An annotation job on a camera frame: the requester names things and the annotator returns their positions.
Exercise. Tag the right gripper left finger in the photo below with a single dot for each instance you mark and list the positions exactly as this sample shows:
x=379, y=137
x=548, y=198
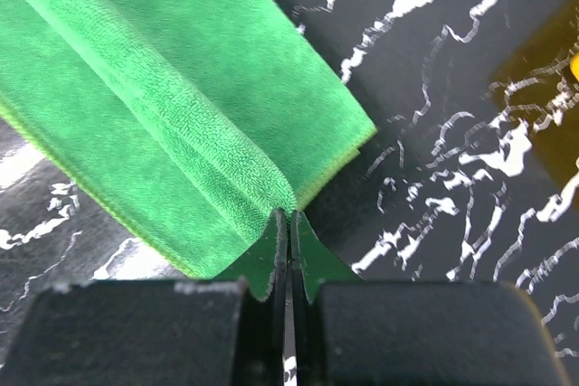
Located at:
x=258, y=356

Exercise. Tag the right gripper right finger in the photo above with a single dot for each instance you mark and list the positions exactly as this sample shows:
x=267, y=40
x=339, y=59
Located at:
x=312, y=264

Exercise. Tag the green microfiber towel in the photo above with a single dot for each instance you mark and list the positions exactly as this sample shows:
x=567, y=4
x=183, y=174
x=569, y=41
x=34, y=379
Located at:
x=189, y=121

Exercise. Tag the yellow plastic tray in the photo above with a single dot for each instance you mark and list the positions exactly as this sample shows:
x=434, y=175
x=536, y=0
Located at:
x=574, y=66

